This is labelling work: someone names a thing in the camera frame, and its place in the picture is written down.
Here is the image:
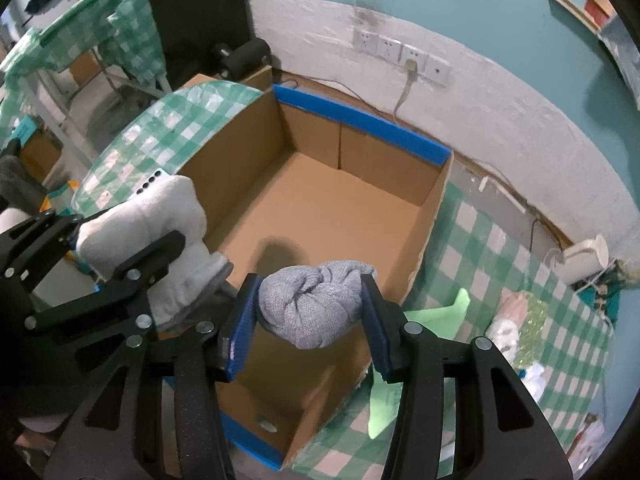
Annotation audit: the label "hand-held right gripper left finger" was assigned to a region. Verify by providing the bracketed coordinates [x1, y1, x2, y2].
[45, 274, 261, 480]

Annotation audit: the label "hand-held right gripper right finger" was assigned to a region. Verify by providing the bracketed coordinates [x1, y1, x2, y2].
[361, 274, 573, 480]

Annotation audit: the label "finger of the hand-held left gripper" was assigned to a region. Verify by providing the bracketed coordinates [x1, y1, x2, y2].
[24, 231, 187, 333]
[0, 210, 85, 293]

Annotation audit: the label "wrappers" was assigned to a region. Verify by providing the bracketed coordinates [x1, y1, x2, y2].
[75, 175, 234, 332]

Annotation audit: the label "grey sock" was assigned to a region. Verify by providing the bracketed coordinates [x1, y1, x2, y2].
[258, 260, 376, 350]

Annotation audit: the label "light green sock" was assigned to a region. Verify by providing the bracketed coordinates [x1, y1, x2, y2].
[367, 287, 473, 438]

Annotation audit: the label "cardboard box with blue tape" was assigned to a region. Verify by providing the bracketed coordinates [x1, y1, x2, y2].
[175, 74, 454, 471]

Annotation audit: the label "green sparkly cloth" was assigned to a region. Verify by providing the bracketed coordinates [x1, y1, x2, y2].
[517, 291, 557, 368]

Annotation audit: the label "grey fuzzy cloth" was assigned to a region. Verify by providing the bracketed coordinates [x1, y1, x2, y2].
[0, 152, 49, 212]

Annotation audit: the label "white smartphone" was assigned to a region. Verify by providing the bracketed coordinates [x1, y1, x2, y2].
[127, 167, 176, 201]

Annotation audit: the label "small cardboard box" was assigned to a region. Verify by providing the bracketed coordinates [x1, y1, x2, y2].
[20, 117, 66, 181]
[69, 51, 103, 88]

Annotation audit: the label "green checked tablecloth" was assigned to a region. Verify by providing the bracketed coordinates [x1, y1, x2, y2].
[0, 0, 167, 126]
[300, 180, 621, 480]

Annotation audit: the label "green checked plastic sheet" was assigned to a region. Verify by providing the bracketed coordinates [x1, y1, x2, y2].
[74, 82, 275, 221]

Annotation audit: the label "black round device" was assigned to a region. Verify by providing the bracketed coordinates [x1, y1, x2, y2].
[214, 37, 272, 81]

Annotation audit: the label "clear plastic bag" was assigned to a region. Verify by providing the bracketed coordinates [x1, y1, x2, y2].
[567, 412, 608, 473]

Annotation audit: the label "grey plastic sheet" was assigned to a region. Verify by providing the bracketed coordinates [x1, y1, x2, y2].
[597, 22, 640, 108]

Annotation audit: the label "white metal table frame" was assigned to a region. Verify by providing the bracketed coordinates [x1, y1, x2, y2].
[20, 44, 173, 156]

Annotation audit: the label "tangled cords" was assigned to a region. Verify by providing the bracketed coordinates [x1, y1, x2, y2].
[575, 259, 627, 331]

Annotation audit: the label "grey plug with cable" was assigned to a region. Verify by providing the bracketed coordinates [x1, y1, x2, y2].
[392, 59, 419, 126]

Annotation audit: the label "white wall socket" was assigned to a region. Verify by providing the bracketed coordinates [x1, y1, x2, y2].
[400, 44, 426, 74]
[353, 27, 377, 54]
[423, 55, 452, 87]
[375, 35, 401, 64]

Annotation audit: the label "wooden wall shelf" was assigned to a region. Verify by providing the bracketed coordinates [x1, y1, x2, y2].
[546, 0, 618, 36]

